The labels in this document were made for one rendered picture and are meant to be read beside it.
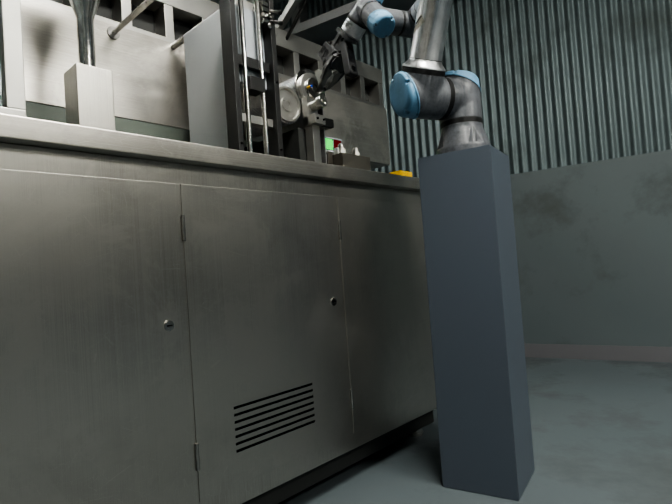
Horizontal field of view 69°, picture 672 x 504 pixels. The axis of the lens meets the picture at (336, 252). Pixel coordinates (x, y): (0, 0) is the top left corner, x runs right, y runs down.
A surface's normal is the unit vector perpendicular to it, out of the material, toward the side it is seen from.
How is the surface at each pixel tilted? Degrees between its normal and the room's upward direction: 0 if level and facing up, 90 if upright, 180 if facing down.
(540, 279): 90
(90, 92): 90
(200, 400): 90
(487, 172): 90
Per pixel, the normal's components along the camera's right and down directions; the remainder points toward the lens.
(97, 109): 0.73, -0.07
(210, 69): -0.68, 0.03
